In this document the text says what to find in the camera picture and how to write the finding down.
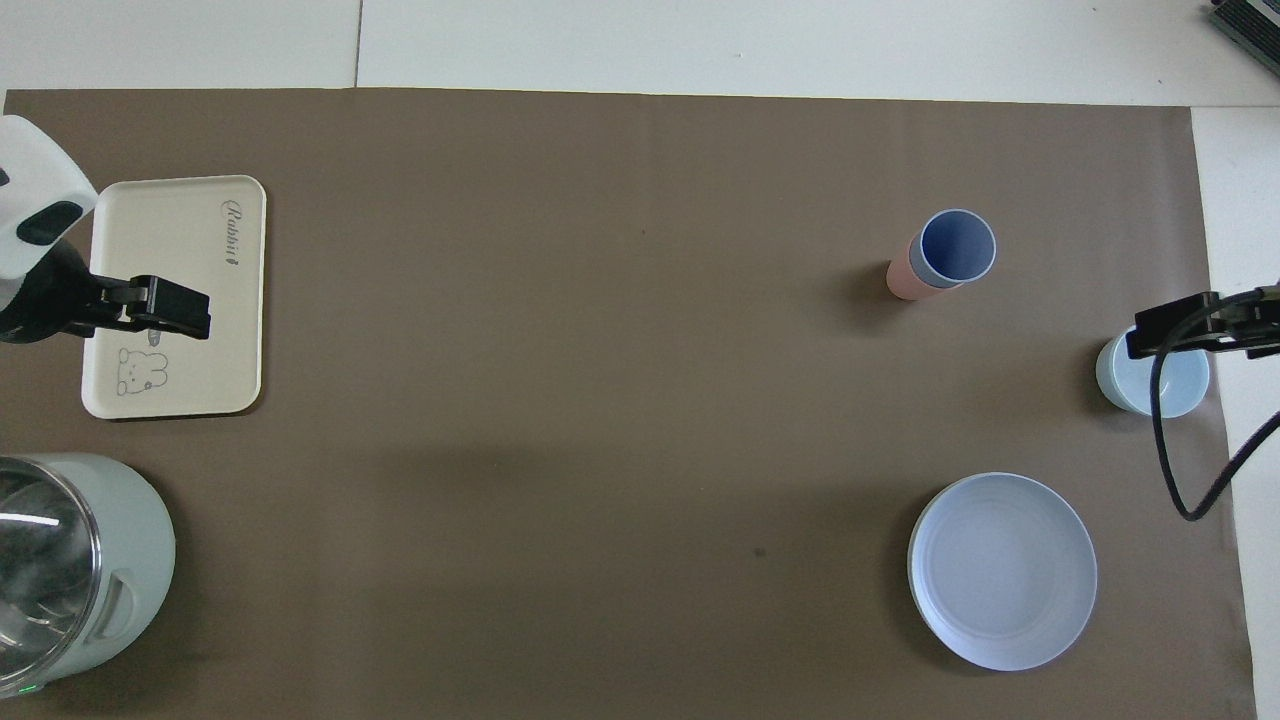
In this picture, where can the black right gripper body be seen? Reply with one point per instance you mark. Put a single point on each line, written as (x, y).
(1265, 325)

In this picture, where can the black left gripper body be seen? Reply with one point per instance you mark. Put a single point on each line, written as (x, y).
(45, 305)

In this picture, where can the blue plastic cup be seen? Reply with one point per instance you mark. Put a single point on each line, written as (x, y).
(958, 248)

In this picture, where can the pink plastic cup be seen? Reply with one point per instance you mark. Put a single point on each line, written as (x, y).
(902, 280)

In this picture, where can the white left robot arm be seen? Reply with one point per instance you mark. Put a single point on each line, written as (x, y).
(35, 170)

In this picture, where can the cream rabbit print tray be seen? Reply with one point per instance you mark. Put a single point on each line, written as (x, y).
(190, 240)

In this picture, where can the light blue bowl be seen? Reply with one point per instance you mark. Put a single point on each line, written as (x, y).
(1150, 385)

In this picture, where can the mint green electric pot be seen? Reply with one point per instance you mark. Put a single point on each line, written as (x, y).
(130, 540)

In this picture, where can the pale blue plate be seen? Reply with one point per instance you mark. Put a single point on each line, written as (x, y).
(1002, 570)

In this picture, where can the grey electronic device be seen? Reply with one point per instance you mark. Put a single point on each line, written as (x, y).
(1250, 25)

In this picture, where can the brown paper table mat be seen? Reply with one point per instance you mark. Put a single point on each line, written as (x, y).
(600, 350)

